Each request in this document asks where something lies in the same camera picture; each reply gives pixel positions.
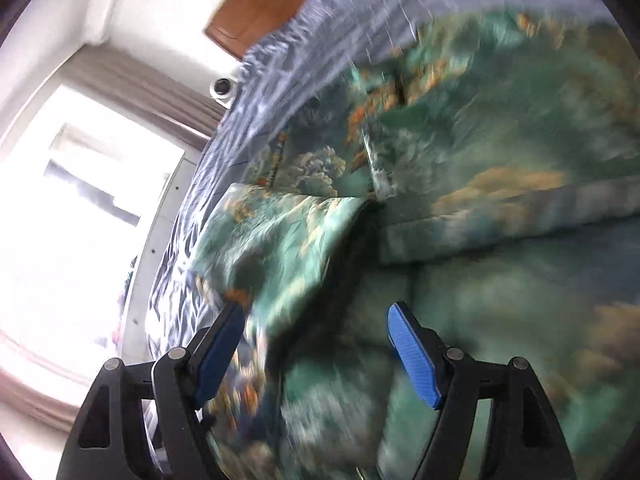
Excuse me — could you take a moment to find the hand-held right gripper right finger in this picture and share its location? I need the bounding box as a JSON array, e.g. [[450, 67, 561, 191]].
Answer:
[[387, 301, 577, 480]]

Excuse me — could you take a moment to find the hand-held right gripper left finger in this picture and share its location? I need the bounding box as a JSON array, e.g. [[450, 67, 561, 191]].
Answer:
[[56, 300, 247, 480]]

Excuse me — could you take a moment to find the green patterned jacket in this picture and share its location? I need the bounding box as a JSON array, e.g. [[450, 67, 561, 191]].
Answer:
[[190, 7, 640, 480]]

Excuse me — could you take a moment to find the window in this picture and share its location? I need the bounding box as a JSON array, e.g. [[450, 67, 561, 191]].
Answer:
[[0, 85, 186, 361]]

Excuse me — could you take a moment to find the beige curtain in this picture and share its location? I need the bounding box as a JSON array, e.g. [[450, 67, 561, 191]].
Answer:
[[0, 330, 111, 431], [65, 45, 226, 151]]

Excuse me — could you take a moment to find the white desk fan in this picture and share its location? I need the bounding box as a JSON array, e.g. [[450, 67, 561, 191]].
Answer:
[[209, 77, 240, 106]]

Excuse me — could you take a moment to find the blue striped quilt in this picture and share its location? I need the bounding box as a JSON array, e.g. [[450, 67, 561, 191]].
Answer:
[[145, 0, 621, 356]]

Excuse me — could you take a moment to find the wooden headboard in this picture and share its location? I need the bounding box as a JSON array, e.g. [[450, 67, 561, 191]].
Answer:
[[204, 0, 341, 61]]

